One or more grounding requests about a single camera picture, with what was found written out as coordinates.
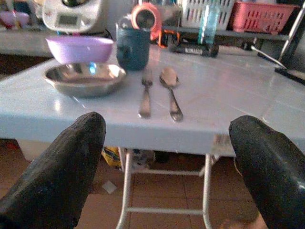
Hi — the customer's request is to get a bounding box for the white folding table frame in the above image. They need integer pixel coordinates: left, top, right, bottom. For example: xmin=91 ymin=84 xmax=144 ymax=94
xmin=116 ymin=147 xmax=221 ymax=229

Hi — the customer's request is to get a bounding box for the silver fork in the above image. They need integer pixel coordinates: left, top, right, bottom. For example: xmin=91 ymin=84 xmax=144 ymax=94
xmin=138 ymin=68 xmax=153 ymax=119

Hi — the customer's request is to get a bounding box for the silver metal stand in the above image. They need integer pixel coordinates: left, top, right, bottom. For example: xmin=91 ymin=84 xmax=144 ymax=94
xmin=250 ymin=2 xmax=305 ymax=85

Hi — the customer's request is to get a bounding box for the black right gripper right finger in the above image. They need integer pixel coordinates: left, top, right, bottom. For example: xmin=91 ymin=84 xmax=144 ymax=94
xmin=228 ymin=115 xmax=305 ymax=229

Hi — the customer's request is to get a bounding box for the black rectangular box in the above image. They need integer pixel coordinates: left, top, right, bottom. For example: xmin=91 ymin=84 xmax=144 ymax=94
xmin=169 ymin=42 xmax=219 ymax=58

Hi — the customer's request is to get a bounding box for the yellow plastic bag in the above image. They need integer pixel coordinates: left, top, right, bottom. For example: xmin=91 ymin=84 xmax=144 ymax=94
xmin=102 ymin=146 xmax=122 ymax=168

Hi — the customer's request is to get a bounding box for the silver spoon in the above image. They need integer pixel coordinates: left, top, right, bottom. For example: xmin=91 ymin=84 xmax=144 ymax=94
xmin=159 ymin=67 xmax=184 ymax=122

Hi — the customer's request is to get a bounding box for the purple plastic bowl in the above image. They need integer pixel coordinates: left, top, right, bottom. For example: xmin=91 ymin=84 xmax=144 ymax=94
xmin=45 ymin=36 xmax=114 ymax=64

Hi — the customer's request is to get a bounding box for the white kitchen appliance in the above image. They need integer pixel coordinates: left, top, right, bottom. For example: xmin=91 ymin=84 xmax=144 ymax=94
xmin=41 ymin=0 xmax=107 ymax=34

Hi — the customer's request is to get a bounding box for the stainless steel bowl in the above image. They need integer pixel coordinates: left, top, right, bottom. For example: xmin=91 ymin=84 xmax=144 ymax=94
xmin=42 ymin=62 xmax=126 ymax=98

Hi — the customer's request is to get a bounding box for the white paper scrap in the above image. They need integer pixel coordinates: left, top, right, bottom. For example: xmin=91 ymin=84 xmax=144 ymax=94
xmin=102 ymin=180 xmax=118 ymax=194

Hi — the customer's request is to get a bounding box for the dark blue cup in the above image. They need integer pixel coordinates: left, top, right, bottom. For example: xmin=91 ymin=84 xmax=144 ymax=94
xmin=115 ymin=22 xmax=151 ymax=72

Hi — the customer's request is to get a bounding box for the red plastic basket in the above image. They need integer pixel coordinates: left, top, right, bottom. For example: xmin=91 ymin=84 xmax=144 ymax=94
xmin=229 ymin=1 xmax=300 ymax=34

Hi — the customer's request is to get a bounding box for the clear blue plastic bottle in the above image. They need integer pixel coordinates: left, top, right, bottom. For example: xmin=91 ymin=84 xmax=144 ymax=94
xmin=198 ymin=4 xmax=220 ymax=45

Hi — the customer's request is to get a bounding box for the white plastic basket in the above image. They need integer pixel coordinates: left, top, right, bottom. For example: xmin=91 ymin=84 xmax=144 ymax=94
xmin=180 ymin=0 xmax=235 ymax=31

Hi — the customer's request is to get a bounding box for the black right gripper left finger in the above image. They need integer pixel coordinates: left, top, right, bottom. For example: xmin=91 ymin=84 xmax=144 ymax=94
xmin=0 ymin=112 xmax=107 ymax=229

